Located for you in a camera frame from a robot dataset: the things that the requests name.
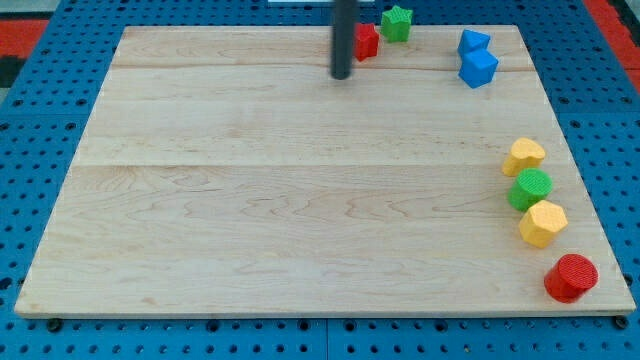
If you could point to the yellow hexagon block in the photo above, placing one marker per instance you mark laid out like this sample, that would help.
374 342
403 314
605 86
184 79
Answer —
542 223

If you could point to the green cylinder block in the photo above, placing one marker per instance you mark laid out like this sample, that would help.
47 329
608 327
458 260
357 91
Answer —
530 186

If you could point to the red star block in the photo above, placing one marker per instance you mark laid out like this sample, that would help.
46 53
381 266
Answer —
366 41

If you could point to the blue cube block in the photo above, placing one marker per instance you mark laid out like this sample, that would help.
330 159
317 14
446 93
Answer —
478 67

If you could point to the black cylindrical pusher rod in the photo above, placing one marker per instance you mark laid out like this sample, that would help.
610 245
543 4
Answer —
342 38

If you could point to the green star block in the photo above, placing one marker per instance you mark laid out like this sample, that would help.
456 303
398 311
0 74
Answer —
396 24

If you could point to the blue triangular block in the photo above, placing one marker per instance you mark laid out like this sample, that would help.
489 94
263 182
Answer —
472 40

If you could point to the red cylinder block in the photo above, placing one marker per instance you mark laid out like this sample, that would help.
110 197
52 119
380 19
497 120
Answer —
571 277

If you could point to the wooden board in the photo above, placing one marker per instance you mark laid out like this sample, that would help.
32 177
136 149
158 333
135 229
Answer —
223 173

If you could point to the yellow heart block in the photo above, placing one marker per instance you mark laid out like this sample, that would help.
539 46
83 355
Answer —
524 153

